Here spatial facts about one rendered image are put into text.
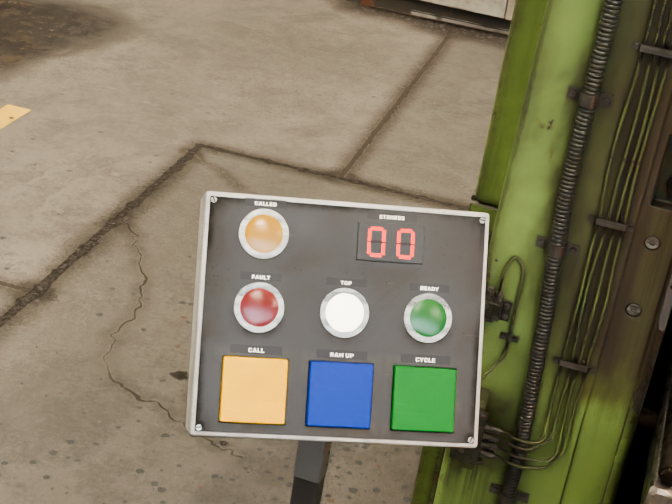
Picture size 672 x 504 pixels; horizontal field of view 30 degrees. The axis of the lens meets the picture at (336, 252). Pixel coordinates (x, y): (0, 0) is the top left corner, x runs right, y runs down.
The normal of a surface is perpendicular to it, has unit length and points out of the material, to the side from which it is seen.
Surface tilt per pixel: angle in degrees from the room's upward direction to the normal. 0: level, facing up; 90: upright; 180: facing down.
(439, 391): 60
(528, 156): 90
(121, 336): 0
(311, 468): 90
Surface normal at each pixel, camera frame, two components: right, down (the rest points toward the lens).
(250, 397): 0.18, -0.05
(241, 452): 0.14, -0.89
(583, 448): -0.30, 0.38
